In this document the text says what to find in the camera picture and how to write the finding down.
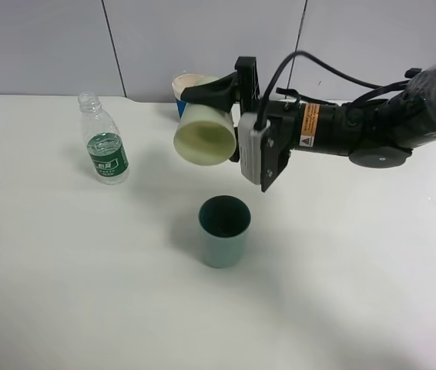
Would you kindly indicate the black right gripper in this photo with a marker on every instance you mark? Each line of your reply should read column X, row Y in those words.
column 318, row 126

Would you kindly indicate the tall pale yellow cup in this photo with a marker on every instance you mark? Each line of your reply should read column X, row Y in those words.
column 205, row 136

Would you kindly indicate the clear bottle green label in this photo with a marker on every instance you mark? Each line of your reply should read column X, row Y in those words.
column 102, row 140

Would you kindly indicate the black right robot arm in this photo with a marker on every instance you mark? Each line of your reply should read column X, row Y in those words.
column 379, row 129

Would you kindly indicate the blue sleeved paper cup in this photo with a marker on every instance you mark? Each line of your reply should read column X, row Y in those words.
column 186, row 81

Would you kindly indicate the short teal cup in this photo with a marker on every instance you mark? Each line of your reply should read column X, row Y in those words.
column 224, row 221

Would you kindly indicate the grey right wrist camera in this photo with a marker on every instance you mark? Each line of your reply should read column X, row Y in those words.
column 264, row 153

